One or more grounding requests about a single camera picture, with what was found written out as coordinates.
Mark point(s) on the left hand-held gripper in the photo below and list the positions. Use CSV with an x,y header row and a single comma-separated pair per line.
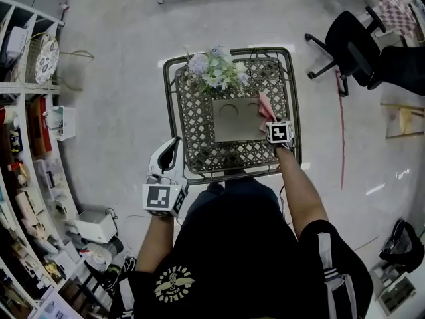
x,y
167,181

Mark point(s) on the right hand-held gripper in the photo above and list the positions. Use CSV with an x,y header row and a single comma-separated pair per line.
x,y
279,132

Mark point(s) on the pink cloth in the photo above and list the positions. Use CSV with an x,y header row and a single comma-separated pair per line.
x,y
266,109

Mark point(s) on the brown cardboard box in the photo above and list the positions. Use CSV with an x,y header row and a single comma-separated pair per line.
x,y
237,120

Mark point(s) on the person's left forearm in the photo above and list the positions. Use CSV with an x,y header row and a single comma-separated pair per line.
x,y
155,243

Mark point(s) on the person's right forearm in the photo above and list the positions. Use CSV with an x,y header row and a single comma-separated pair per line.
x,y
300,189

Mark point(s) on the white appliance box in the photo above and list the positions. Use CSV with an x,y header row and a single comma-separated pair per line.
x,y
96,224

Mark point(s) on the woven rattan side table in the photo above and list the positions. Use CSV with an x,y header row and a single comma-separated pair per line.
x,y
232,111

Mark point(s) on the person's dark trousers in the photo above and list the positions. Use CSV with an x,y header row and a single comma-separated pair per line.
x,y
234,186

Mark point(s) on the artificial flower bouquet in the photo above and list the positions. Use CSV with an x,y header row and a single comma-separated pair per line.
x,y
217,69

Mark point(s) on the person's black shirt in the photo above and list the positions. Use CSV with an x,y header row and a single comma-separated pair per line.
x,y
245,264

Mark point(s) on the black office chair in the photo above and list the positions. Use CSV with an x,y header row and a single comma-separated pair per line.
x,y
360,50

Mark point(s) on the white shelving unit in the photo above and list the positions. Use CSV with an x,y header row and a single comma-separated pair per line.
x,y
26,165

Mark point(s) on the black backpack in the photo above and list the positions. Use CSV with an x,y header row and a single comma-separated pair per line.
x,y
401,246

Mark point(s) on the checkered tablecloth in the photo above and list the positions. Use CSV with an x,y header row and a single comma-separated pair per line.
x,y
393,5

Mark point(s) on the round floral tray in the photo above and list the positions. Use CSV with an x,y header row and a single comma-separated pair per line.
x,y
46,58

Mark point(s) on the wooden frame stand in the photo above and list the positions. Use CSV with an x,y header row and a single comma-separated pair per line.
x,y
403,120

